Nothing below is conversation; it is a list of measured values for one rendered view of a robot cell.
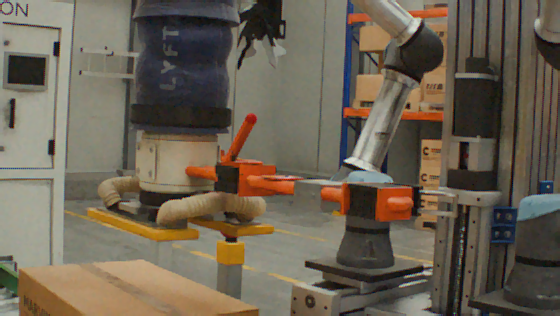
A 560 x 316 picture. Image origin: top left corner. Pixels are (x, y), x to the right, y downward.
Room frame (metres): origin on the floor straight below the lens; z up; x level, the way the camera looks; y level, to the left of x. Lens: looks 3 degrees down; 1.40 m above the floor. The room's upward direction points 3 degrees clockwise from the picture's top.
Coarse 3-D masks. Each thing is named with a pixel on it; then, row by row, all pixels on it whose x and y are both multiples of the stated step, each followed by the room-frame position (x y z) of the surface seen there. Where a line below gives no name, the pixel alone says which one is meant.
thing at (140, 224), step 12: (96, 216) 1.56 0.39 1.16; (108, 216) 1.51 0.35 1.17; (120, 216) 1.50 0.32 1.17; (132, 216) 1.49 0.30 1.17; (144, 216) 1.50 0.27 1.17; (156, 216) 1.44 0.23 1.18; (120, 228) 1.47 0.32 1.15; (132, 228) 1.42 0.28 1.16; (144, 228) 1.38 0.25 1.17; (156, 228) 1.37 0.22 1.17; (168, 228) 1.38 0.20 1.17; (180, 228) 1.40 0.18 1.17; (156, 240) 1.34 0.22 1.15; (168, 240) 1.36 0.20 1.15
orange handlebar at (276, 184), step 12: (192, 168) 1.47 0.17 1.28; (204, 168) 1.44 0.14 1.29; (252, 180) 1.30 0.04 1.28; (264, 180) 1.28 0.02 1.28; (276, 180) 1.25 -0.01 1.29; (288, 180) 1.28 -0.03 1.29; (276, 192) 1.25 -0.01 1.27; (288, 192) 1.22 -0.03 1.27; (324, 192) 1.15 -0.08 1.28; (336, 192) 1.13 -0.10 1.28; (396, 204) 1.04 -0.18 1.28; (408, 204) 1.05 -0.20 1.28
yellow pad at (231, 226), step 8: (232, 216) 1.56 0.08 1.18; (200, 224) 1.57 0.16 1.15; (208, 224) 1.54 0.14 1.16; (216, 224) 1.52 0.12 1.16; (224, 224) 1.50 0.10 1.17; (232, 224) 1.50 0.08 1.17; (240, 224) 1.50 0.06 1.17; (248, 224) 1.51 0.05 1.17; (256, 224) 1.52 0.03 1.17; (264, 224) 1.52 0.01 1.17; (224, 232) 1.50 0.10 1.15; (232, 232) 1.47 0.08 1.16; (240, 232) 1.46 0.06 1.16; (248, 232) 1.48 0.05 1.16; (256, 232) 1.49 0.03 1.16; (264, 232) 1.50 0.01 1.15; (272, 232) 1.52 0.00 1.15
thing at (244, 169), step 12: (216, 168) 1.36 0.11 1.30; (228, 168) 1.33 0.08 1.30; (240, 168) 1.31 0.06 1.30; (252, 168) 1.33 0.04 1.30; (264, 168) 1.34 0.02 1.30; (216, 180) 1.37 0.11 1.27; (228, 180) 1.34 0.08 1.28; (240, 180) 1.31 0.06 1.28; (228, 192) 1.33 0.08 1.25; (240, 192) 1.31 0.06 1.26; (252, 192) 1.33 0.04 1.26; (264, 192) 1.35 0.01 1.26
